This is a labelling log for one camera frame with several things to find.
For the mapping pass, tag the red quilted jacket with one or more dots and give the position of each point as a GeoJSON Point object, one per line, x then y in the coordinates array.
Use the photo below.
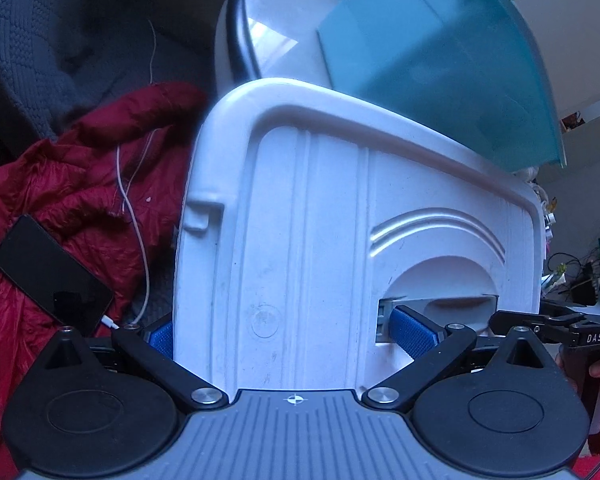
{"type": "Point", "coordinates": [65, 170]}

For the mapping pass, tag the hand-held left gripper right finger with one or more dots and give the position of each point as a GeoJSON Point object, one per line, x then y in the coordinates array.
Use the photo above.
{"type": "Point", "coordinates": [412, 332]}

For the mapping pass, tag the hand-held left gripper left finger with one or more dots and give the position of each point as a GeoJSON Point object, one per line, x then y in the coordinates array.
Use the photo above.
{"type": "Point", "coordinates": [161, 340]}

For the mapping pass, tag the teal plastic basin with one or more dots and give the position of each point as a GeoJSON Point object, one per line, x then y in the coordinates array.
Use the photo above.
{"type": "Point", "coordinates": [445, 65]}

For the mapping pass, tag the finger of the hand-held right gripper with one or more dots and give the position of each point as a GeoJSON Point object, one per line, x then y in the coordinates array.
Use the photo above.
{"type": "Point", "coordinates": [530, 321]}

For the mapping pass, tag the black smartphone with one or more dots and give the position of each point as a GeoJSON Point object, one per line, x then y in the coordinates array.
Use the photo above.
{"type": "Point", "coordinates": [50, 275]}

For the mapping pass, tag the grey knitted blanket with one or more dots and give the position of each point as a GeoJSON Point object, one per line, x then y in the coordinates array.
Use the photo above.
{"type": "Point", "coordinates": [55, 35]}

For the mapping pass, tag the white plastic box lid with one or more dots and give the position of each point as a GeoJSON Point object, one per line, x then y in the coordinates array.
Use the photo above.
{"type": "Point", "coordinates": [305, 240]}

